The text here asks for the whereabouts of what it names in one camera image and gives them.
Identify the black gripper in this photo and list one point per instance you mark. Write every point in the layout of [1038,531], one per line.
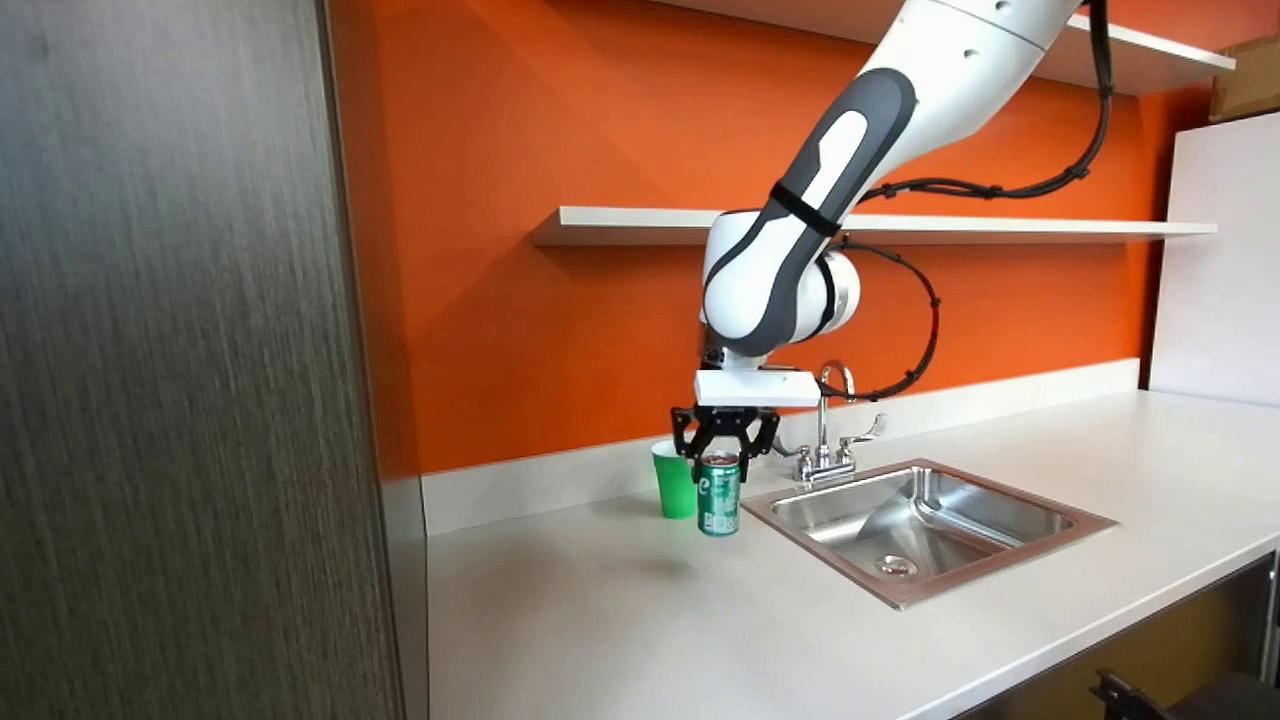
[725,424]

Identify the green soda can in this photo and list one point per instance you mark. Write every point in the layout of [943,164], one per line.
[718,505]

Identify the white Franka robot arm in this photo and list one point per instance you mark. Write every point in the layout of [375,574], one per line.
[855,146]

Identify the green plastic cup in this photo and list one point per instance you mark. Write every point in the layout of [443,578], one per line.
[672,486]

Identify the white counter backsplash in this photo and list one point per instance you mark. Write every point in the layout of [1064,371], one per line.
[532,492]

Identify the stainless steel sink basin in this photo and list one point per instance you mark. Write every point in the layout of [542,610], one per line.
[932,532]

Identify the white appliance side panel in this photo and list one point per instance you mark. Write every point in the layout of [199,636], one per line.
[1220,266]

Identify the dark wood cabinet panel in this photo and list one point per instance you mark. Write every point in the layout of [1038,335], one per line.
[173,360]

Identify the brown cardboard box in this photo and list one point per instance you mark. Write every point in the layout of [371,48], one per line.
[1253,80]

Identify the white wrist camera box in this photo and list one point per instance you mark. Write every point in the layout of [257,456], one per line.
[752,389]

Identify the white high wall shelf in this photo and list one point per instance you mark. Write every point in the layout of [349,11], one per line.
[1144,54]

